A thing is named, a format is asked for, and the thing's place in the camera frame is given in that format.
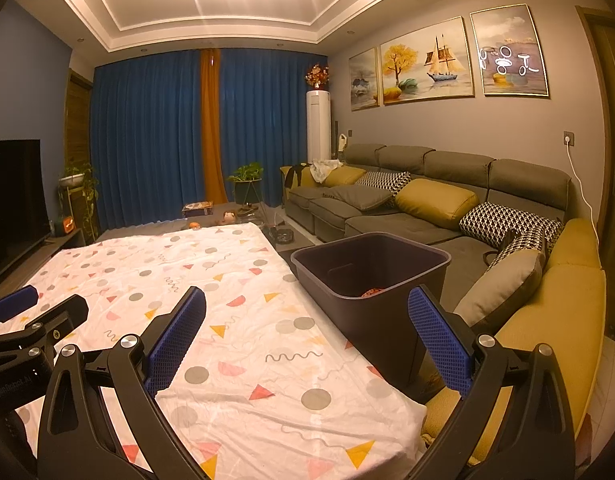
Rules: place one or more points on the wall socket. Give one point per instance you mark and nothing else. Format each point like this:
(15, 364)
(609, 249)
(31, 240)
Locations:
(568, 139)

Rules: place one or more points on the dark grey trash bin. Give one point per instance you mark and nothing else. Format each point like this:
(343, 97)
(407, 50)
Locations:
(337, 274)

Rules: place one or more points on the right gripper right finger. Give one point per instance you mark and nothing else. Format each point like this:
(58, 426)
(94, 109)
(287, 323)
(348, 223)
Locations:
(535, 439)

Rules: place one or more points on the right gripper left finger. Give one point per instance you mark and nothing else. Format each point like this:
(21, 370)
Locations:
(76, 439)

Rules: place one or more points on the small landscape painting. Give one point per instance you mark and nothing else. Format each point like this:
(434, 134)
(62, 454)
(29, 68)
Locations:
(363, 80)

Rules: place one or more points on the mustard cushion far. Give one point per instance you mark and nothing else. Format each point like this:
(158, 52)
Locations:
(344, 175)

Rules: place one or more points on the white clothes on sofa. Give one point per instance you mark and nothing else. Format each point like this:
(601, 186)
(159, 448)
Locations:
(321, 168)

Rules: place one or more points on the grey TV cabinet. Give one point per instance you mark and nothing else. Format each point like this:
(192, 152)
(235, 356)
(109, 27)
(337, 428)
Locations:
(21, 272)

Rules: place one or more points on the sailboat tree painting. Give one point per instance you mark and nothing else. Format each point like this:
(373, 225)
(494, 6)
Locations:
(430, 63)

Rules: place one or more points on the potted green plant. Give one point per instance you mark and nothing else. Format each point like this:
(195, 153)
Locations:
(247, 183)

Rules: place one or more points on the patterned cushion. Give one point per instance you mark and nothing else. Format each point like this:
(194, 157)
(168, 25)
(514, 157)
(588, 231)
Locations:
(389, 181)
(490, 222)

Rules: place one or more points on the red paper cup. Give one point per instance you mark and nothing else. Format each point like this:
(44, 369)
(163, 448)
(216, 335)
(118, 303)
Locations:
(372, 292)

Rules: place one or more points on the light grey cushion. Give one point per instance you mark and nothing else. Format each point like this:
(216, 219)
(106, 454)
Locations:
(502, 291)

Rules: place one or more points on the artificial flower bouquet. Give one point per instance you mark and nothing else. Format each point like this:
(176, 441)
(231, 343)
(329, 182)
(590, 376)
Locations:
(317, 77)

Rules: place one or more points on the black television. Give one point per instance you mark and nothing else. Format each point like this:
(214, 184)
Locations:
(24, 220)

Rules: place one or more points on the blue curtains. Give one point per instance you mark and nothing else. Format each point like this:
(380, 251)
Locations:
(146, 128)

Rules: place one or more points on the patterned cushion far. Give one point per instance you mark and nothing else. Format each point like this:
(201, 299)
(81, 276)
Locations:
(389, 181)

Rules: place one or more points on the mustard cushion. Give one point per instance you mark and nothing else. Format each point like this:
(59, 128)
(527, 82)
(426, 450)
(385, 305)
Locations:
(439, 203)
(344, 175)

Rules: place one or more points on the right abstract painting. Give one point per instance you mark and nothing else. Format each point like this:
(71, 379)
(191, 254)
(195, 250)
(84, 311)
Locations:
(510, 56)

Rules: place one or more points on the mustard cushion middle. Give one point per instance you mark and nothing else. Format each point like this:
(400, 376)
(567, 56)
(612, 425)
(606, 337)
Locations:
(439, 203)

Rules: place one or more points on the hanging plant on stand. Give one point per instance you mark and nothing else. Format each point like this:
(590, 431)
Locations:
(78, 194)

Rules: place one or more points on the patterned white tablecloth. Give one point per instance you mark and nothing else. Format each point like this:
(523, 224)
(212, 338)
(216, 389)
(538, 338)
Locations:
(269, 389)

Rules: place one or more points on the white standing air conditioner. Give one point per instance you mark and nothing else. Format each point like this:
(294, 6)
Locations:
(318, 125)

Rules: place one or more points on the orange curtain strip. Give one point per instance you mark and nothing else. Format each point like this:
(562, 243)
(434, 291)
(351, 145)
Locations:
(210, 125)

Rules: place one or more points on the patterned cushion near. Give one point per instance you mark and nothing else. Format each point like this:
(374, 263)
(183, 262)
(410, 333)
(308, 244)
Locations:
(490, 222)

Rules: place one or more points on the dark coffee table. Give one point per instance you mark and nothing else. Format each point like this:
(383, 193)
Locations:
(283, 237)

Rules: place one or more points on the grey sectional sofa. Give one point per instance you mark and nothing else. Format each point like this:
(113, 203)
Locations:
(567, 310)

